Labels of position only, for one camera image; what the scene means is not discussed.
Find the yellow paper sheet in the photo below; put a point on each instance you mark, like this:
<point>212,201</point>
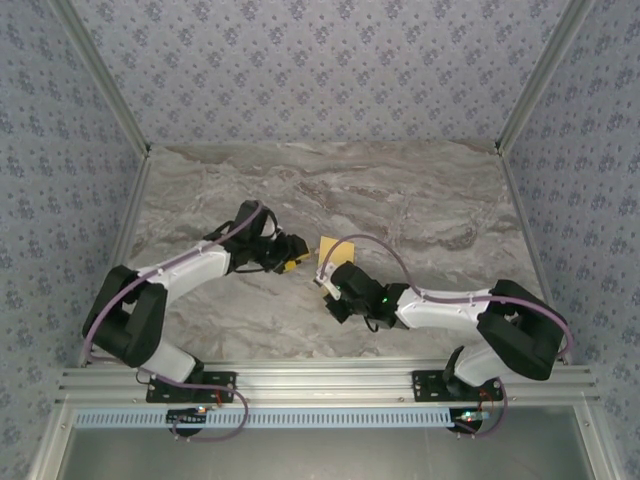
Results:
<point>345,255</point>

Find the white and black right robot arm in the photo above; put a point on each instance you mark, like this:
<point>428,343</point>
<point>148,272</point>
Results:
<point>520,335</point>

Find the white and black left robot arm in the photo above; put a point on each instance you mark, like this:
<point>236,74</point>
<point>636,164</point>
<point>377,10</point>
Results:
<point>125,325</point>

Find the grey metal sheet panel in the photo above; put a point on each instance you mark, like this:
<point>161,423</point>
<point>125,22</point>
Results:
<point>320,455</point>

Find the small black controller board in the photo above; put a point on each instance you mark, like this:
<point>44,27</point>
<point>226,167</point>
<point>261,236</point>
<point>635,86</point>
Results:
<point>187,417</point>
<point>467,417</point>

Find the white right camera mount bracket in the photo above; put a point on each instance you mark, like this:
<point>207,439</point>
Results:
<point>330,289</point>

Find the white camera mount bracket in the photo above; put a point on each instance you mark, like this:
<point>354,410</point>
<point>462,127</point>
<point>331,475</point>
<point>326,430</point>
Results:
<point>330,289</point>
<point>272,232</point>

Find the white left camera mount bracket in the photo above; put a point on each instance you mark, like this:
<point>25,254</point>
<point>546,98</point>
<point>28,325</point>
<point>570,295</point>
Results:
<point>272,232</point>

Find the long aluminium base rail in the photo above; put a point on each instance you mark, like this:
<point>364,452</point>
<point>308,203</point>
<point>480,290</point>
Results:
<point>320,380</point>

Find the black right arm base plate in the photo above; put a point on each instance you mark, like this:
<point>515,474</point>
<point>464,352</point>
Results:
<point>425,385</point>

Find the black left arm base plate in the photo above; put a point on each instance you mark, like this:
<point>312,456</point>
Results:
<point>225,382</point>

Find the aluminium side rail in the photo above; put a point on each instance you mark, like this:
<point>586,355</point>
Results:
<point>522,225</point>
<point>127,225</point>

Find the aluminium corner post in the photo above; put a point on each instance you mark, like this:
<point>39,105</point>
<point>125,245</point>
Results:
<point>106,75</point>
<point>542,75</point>

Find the aluminium lower frame bar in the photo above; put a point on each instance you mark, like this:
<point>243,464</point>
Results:
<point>50,445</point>
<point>592,445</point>

